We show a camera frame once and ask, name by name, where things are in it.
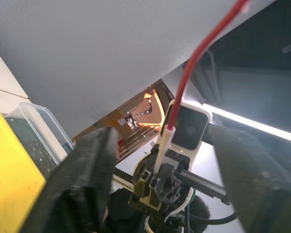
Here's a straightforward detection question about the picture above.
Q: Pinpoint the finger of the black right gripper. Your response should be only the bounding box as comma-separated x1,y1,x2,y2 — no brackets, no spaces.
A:
149,164,184,202
132,159,157,190

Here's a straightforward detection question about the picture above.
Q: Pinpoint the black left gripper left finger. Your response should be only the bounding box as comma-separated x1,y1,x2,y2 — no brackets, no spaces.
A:
21,126,120,233

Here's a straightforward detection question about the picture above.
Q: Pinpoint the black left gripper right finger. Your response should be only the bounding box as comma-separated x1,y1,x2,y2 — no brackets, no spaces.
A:
203,124,291,233

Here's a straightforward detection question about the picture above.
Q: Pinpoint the dark patterned cloth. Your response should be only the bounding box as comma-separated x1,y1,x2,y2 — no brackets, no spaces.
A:
6,116,60,180

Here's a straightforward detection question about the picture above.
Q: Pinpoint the white ceiling light strip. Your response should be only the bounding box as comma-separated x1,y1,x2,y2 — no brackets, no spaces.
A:
202,102,291,144

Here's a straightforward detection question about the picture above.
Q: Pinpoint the yellow foam mat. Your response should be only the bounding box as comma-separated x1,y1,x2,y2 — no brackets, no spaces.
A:
0,99,47,233

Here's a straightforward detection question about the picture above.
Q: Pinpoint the clear plastic container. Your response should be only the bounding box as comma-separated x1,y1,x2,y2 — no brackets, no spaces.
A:
3,101,76,182

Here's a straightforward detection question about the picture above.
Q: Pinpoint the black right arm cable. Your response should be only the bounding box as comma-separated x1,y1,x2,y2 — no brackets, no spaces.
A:
183,203,237,233

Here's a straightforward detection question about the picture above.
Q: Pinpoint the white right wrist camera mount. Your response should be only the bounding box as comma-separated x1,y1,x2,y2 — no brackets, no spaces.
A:
144,99,213,233

